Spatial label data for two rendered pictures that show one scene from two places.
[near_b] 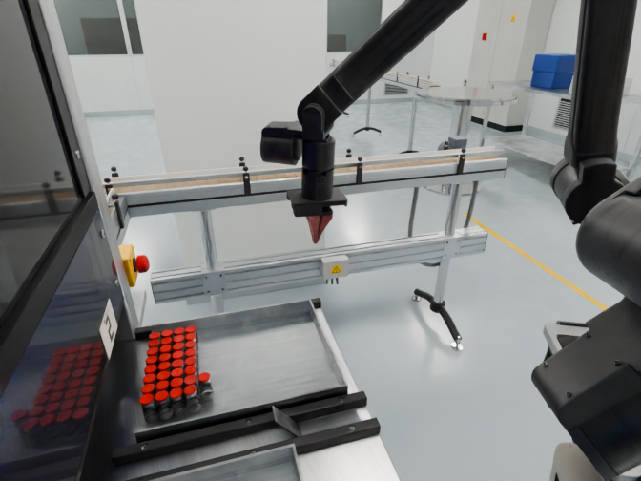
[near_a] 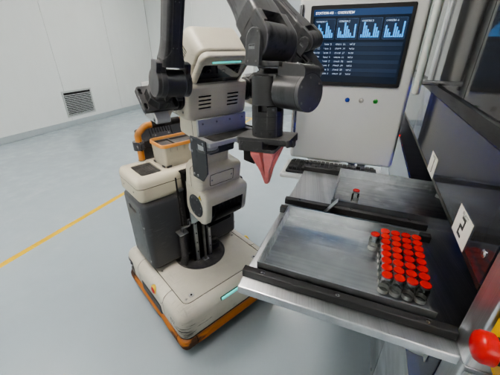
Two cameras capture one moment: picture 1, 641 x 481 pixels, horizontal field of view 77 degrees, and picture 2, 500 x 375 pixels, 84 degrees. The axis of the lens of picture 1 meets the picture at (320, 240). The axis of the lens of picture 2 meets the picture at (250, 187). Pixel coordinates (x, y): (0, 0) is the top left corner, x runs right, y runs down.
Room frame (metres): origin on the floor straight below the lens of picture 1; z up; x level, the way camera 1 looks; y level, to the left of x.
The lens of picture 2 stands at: (1.11, 0.29, 1.33)
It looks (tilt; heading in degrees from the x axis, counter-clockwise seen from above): 27 degrees down; 218
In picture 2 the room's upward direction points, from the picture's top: straight up
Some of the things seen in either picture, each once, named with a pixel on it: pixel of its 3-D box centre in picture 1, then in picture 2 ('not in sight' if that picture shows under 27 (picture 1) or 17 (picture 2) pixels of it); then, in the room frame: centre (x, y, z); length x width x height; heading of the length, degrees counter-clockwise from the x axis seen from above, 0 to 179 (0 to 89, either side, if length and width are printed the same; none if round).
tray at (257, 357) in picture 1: (240, 359); (343, 251); (0.57, 0.15, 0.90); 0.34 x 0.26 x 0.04; 106
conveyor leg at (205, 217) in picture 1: (215, 284); not in sight; (1.47, 0.46, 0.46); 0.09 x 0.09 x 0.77; 16
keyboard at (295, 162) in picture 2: not in sight; (330, 169); (-0.05, -0.14, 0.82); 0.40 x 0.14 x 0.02; 109
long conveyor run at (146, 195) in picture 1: (300, 176); not in sight; (1.58, 0.08, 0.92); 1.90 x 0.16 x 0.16; 106
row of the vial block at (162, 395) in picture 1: (166, 370); (406, 263); (0.54, 0.28, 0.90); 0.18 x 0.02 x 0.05; 16
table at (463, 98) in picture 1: (457, 141); not in sight; (4.00, -1.36, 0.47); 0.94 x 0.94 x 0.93
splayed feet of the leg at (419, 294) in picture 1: (436, 311); not in sight; (1.79, -0.64, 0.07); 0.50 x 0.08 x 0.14; 16
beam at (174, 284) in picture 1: (334, 261); not in sight; (1.63, -0.07, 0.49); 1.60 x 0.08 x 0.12; 106
